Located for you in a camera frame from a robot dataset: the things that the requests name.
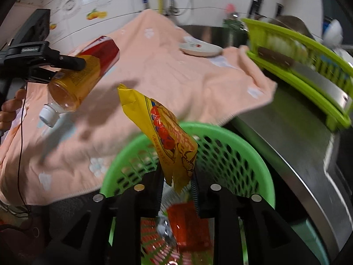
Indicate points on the white bowl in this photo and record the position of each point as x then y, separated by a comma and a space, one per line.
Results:
333, 30

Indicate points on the yellow snack packet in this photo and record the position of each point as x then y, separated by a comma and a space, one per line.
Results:
165, 132

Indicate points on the steel pan lid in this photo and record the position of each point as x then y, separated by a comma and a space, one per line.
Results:
295, 24

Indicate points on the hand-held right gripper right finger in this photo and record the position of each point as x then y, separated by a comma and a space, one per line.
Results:
197, 198

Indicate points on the person's left hand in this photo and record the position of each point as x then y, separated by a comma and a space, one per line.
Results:
9, 110

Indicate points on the green dish rack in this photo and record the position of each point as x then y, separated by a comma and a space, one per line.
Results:
320, 60

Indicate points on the white ceramic dish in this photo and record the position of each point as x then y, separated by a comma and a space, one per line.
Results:
201, 48

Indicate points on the dark red cloth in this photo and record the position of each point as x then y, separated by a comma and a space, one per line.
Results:
19, 240

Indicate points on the amber drink bottle red label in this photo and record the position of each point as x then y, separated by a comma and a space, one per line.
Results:
80, 80

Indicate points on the round steel tray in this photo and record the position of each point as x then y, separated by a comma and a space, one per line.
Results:
322, 84

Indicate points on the orange snack packet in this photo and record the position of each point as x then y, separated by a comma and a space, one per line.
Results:
187, 226

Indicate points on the green utensil holder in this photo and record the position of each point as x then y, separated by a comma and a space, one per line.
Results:
231, 26

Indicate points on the peach flower towel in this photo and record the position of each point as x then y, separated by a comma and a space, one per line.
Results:
179, 82

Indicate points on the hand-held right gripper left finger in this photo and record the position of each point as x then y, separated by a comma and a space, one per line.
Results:
154, 198

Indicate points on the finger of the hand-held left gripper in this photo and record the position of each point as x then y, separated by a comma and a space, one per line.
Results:
41, 76
69, 62

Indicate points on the green plastic basket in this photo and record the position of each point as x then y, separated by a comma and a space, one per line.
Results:
234, 154

